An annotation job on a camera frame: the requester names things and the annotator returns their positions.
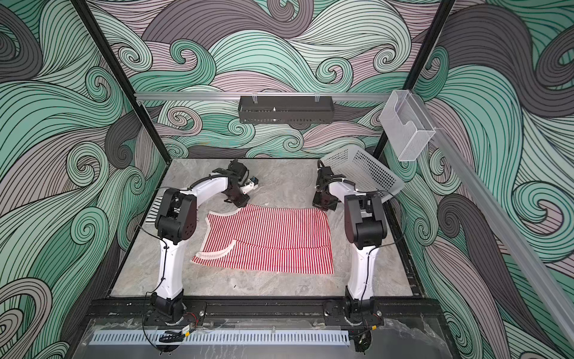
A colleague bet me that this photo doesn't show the aluminium wall rail back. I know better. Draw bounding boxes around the aluminium wall rail back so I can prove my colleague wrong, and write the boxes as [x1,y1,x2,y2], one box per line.
[134,91,391,103]

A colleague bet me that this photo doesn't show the white slotted cable duct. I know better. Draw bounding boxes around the white slotted cable duct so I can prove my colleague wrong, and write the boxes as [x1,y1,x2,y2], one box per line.
[88,329,351,347]

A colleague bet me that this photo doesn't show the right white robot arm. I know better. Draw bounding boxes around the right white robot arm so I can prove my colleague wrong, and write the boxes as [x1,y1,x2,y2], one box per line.
[312,160,388,315]

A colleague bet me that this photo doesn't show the clear plastic wall bin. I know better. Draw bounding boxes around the clear plastic wall bin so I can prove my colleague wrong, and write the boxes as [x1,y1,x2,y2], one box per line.
[379,90,436,162]

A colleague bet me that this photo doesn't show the black perforated wall tray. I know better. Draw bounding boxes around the black perforated wall tray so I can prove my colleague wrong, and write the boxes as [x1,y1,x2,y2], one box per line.
[238,97,335,127]

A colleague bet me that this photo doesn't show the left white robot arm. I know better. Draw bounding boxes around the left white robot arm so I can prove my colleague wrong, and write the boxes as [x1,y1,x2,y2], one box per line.
[150,159,259,323]

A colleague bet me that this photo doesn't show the white plastic laundry basket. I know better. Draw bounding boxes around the white plastic laundry basket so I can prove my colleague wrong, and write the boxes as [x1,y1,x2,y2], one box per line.
[321,144,404,202]

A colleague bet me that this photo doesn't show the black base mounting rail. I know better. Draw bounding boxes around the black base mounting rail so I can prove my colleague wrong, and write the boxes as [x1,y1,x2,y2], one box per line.
[82,296,446,328]

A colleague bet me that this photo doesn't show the aluminium wall rail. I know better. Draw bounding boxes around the aluminium wall rail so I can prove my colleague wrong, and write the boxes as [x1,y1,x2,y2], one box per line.
[134,91,391,103]
[408,91,573,343]

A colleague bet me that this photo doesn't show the black white striped tank top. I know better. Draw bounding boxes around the black white striped tank top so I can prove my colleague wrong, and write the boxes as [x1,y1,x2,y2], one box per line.
[144,197,162,224]

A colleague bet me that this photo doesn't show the aluminium wall rail right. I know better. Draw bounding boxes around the aluminium wall rail right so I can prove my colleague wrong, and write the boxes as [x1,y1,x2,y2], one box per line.
[408,91,573,343]

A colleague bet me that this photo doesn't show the red white striped tank top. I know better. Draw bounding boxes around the red white striped tank top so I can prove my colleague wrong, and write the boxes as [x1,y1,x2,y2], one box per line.
[191,204,334,275]

